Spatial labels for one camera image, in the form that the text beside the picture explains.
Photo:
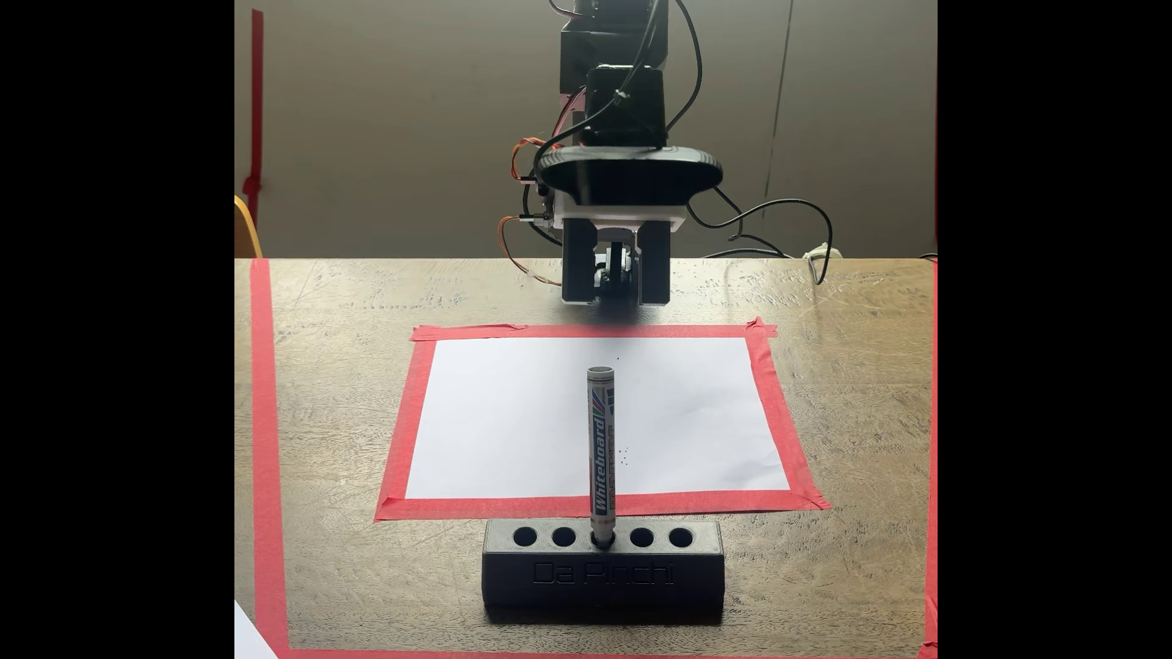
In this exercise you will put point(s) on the whiteboard marker pen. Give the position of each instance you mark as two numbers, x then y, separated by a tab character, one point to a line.
601	458

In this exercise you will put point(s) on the black pen holder block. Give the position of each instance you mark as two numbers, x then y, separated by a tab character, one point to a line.
604	577

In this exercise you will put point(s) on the red tape strip on paper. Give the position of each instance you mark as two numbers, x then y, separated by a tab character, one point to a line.
407	421
677	330
513	506
778	421

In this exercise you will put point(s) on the white plug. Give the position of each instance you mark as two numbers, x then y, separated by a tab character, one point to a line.
821	253

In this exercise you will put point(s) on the white paper sheet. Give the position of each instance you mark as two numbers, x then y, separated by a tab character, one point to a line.
513	421

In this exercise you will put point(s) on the wooden chair back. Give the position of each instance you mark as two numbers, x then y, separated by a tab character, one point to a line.
245	233

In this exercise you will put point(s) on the long red table tape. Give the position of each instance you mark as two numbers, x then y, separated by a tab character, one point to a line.
932	512
267	458
641	654

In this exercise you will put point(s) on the white paper corner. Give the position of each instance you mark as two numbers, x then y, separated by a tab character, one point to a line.
249	639

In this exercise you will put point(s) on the black oval camera box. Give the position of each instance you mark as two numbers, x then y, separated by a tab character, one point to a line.
632	178

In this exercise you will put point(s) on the red tape on wall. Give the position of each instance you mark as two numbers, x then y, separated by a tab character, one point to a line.
257	110

